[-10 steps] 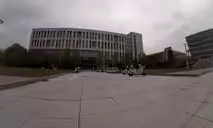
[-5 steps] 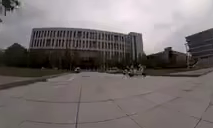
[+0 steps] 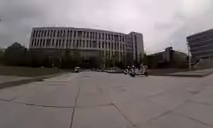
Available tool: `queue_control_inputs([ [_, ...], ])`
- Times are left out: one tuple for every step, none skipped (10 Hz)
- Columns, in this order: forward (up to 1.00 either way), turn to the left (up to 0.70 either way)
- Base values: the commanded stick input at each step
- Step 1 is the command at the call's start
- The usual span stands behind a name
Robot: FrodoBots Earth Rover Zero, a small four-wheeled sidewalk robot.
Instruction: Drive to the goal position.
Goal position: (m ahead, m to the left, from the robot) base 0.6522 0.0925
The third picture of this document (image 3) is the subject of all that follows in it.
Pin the vehicle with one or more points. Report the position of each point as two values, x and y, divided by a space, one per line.
77 69

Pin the raised grey kerb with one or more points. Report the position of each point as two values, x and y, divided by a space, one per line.
194 73

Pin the grass strip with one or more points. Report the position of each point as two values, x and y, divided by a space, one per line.
24 70

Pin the group of dark block buildings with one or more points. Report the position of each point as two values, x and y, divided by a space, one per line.
204 43

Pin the grassy bank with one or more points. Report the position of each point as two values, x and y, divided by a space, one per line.
207 64

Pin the large pale many-windowed building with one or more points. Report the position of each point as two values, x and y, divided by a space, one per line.
84 41

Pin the row of dark trees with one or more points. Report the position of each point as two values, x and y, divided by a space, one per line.
15 55

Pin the group of parked vehicles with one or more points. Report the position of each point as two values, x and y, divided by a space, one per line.
136 70

